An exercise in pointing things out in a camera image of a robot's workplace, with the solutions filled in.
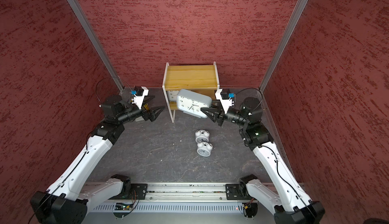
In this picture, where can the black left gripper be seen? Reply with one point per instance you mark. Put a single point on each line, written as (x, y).
(152, 115)

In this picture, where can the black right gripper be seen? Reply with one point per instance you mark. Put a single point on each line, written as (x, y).
(218, 115)

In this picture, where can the grey rectangular alarm clock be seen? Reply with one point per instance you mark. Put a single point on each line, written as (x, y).
(191, 103)
(172, 95)

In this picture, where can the wooden two-tier white-framed shelf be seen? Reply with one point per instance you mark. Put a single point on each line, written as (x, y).
(202, 79)

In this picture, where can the white twin-bell alarm clock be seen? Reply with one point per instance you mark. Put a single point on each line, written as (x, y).
(202, 135)
(204, 149)

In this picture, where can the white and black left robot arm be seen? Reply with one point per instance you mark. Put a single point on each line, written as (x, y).
(63, 202)

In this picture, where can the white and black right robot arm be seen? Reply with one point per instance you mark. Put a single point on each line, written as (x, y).
(289, 204)

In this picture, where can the grey stapler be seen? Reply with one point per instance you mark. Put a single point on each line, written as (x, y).
(139, 119)

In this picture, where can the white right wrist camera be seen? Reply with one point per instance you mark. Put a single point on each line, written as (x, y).
(226, 98)

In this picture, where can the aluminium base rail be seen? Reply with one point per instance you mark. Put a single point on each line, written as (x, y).
(190, 197)

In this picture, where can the left aluminium corner post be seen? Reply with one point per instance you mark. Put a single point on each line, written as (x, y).
(78, 11)

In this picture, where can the aluminium corner post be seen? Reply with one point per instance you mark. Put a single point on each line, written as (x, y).
(294, 18)
(78, 11)

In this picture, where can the right aluminium corner post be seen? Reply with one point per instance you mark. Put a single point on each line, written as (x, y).
(294, 18)

